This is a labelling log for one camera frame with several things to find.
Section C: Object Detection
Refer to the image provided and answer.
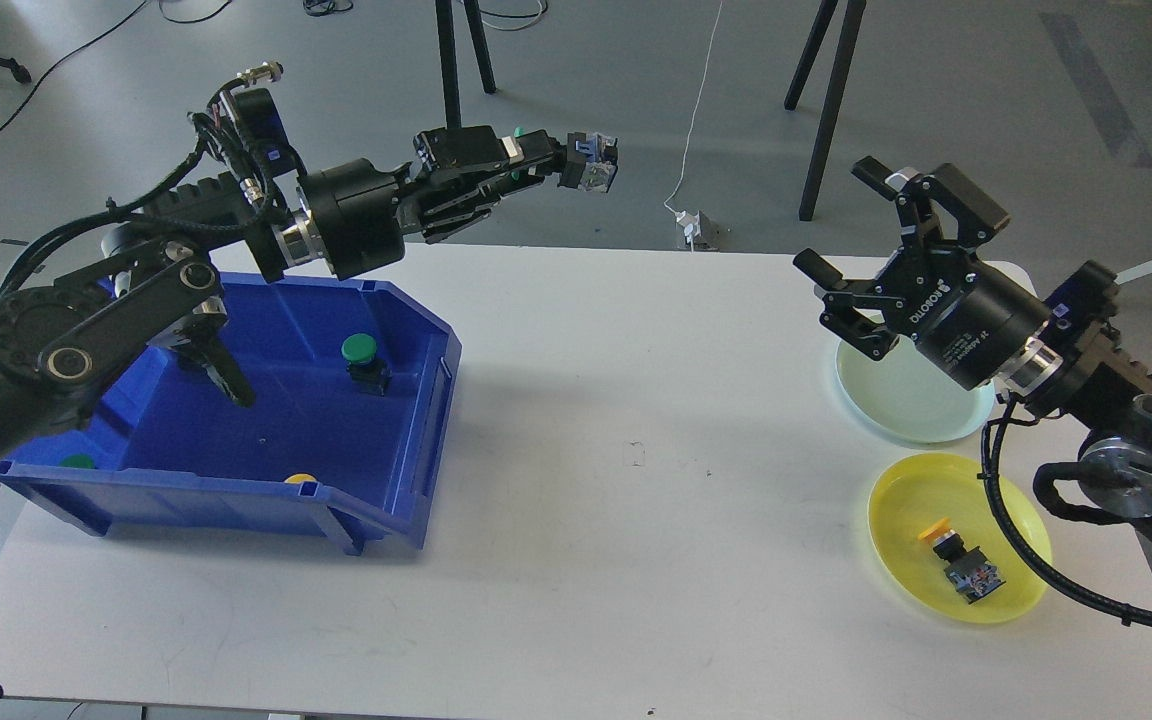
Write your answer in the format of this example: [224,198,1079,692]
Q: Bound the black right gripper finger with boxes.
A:
[794,249,915,361]
[851,156,1011,275]

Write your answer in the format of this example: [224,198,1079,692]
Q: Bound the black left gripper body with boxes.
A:
[282,159,495,281]

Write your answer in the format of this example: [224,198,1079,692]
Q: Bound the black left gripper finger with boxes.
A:
[420,165,558,243]
[412,126,577,185]

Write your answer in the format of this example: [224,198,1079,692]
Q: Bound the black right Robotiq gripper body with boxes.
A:
[876,247,1049,389]

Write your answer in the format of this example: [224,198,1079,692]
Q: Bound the green push button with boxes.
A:
[340,333,392,397]
[509,129,620,194]

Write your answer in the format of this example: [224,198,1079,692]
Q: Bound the yellow push button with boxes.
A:
[916,518,1006,602]

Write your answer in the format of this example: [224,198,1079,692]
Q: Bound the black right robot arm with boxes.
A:
[794,156,1152,626]

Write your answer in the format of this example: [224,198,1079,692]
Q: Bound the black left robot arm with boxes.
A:
[0,61,617,460]

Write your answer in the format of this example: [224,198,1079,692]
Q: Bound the pale green plate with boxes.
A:
[832,338,996,445]

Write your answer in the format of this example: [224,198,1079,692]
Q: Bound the yellow plate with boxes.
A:
[867,454,1047,624]

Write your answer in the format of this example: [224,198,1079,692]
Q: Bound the green push button corner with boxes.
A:
[58,454,97,469]

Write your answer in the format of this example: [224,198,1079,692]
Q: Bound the black tripod legs left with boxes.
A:
[435,0,498,129]

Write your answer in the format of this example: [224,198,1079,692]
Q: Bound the black tripod legs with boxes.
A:
[435,0,498,129]
[783,1,867,222]

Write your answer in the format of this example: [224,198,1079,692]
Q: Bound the blue plastic bin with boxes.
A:
[0,273,461,555]

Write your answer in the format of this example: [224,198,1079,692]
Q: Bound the white power adapter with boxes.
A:
[675,211,723,252]

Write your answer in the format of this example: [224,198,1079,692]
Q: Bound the black tripod legs right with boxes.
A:
[783,1,867,222]

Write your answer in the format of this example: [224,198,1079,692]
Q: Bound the white cable on floor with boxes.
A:
[664,0,725,214]

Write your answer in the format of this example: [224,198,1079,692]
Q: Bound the black floor cable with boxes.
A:
[0,0,235,179]

